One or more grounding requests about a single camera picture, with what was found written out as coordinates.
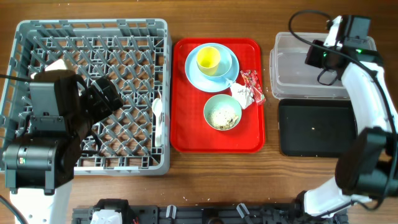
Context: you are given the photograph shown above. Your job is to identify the green bowl with rice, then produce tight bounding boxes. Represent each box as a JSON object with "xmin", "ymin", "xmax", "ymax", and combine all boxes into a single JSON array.
[{"xmin": 203, "ymin": 94, "xmax": 242, "ymax": 131}]

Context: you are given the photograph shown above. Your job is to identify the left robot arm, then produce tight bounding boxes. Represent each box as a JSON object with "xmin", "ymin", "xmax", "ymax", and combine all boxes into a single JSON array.
[{"xmin": 1, "ymin": 59, "xmax": 123, "ymax": 223}]

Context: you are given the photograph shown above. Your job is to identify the red snack wrapper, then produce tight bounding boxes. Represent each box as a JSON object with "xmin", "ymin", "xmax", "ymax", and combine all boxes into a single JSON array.
[{"xmin": 240, "ymin": 70, "xmax": 266, "ymax": 105}]

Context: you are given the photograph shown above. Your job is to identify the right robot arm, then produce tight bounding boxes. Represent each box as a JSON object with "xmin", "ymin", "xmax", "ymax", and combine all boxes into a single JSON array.
[{"xmin": 302, "ymin": 12, "xmax": 397, "ymax": 219}]

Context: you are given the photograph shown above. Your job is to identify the red plastic tray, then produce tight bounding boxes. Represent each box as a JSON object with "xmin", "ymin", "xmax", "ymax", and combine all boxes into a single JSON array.
[{"xmin": 170, "ymin": 38, "xmax": 266, "ymax": 153}]

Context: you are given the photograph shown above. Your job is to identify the light blue bowl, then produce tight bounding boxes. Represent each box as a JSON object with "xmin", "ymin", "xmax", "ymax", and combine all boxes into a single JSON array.
[{"xmin": 203, "ymin": 46, "xmax": 233, "ymax": 79}]

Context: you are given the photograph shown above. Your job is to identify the black tray bin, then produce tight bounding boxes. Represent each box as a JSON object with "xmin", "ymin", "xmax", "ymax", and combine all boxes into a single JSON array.
[{"xmin": 278, "ymin": 99, "xmax": 357, "ymax": 157}]

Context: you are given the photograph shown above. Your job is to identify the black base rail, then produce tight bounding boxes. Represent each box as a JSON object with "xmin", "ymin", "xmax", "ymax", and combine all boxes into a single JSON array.
[{"xmin": 72, "ymin": 199, "xmax": 349, "ymax": 224}]

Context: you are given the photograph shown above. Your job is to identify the crumpled white tissue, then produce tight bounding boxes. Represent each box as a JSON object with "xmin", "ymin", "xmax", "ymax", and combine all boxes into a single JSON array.
[{"xmin": 230, "ymin": 82, "xmax": 254, "ymax": 110}]

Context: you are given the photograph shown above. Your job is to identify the grey dishwasher rack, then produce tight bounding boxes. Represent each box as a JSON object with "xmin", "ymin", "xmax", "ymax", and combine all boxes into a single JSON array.
[{"xmin": 1, "ymin": 19, "xmax": 172, "ymax": 176}]

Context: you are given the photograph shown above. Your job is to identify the white plastic spoon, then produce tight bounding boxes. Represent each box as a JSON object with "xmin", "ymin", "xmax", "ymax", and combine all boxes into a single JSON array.
[{"xmin": 152, "ymin": 98, "xmax": 162, "ymax": 147}]

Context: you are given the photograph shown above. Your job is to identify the light blue plate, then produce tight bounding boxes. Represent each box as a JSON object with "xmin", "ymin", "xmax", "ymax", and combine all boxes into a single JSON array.
[{"xmin": 185, "ymin": 43, "xmax": 239, "ymax": 93}]

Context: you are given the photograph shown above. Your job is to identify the yellow plastic cup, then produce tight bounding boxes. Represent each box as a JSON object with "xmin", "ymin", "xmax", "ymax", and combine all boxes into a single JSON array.
[{"xmin": 197, "ymin": 46, "xmax": 221, "ymax": 76}]

